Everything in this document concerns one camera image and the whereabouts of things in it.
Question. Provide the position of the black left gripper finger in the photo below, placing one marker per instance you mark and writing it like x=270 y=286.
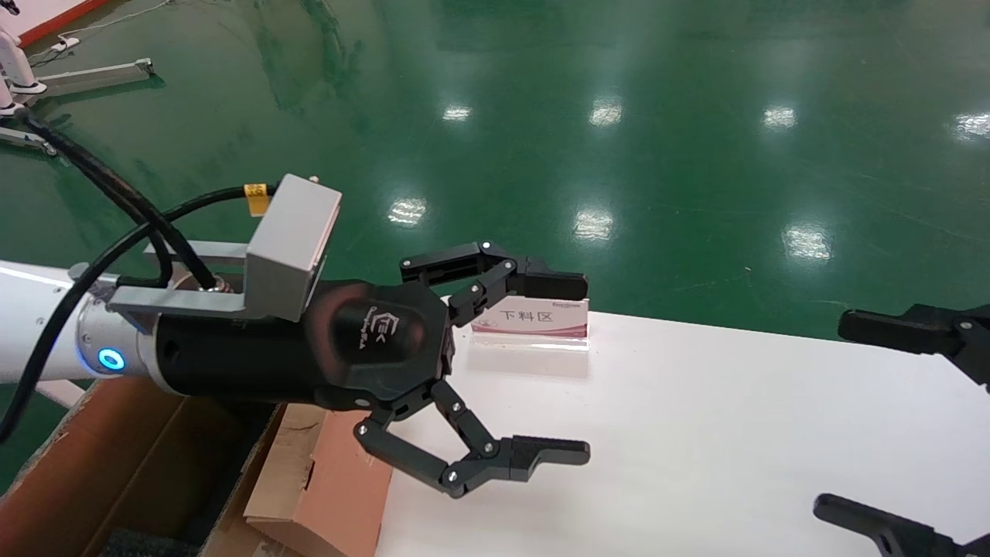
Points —
x=541 y=452
x=541 y=285

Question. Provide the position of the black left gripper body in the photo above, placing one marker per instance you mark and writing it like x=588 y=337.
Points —
x=363 y=340

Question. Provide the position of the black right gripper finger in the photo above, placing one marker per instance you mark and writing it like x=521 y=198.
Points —
x=905 y=331
x=882 y=526

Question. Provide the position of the large cardboard box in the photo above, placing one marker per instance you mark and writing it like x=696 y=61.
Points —
x=93 y=464

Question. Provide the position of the acrylic sign with Chinese text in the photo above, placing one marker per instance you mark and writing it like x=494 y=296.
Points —
x=541 y=321

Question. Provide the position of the short white stand bar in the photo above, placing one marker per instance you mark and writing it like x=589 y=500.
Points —
x=23 y=139

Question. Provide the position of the white power strip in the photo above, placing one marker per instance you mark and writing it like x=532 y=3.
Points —
x=66 y=44

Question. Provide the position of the white mat with red edge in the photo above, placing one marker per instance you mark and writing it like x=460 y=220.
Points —
x=50 y=17

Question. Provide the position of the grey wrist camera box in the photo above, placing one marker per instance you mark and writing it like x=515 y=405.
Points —
x=294 y=247

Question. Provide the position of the white tube rail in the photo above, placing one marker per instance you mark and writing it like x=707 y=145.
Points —
x=62 y=392

